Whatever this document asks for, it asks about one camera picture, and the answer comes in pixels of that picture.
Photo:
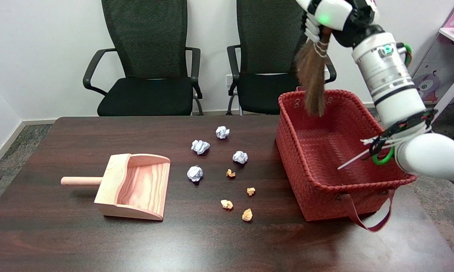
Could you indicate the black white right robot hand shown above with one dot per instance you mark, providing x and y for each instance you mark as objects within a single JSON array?
[{"x": 340, "y": 15}]

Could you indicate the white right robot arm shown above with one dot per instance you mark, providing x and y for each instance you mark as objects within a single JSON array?
[{"x": 393, "y": 75}]

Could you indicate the black mesh office chair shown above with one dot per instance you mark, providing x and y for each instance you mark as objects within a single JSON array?
[
  {"x": 268, "y": 37},
  {"x": 147, "y": 94}
]

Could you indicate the red woven basket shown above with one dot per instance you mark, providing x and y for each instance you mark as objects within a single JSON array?
[{"x": 325, "y": 166}]

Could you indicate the white crumpled paper ball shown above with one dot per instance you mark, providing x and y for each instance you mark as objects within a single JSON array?
[
  {"x": 222, "y": 132},
  {"x": 195, "y": 173},
  {"x": 240, "y": 156},
  {"x": 200, "y": 146}
]

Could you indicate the orange crumpled paper ball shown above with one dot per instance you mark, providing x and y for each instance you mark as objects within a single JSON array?
[
  {"x": 230, "y": 173},
  {"x": 226, "y": 204},
  {"x": 247, "y": 215},
  {"x": 251, "y": 191}
]

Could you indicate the wooden dustpan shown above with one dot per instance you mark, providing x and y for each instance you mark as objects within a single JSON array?
[{"x": 140, "y": 185}]

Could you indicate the white wall socket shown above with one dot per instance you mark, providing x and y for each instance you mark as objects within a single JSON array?
[{"x": 229, "y": 78}]

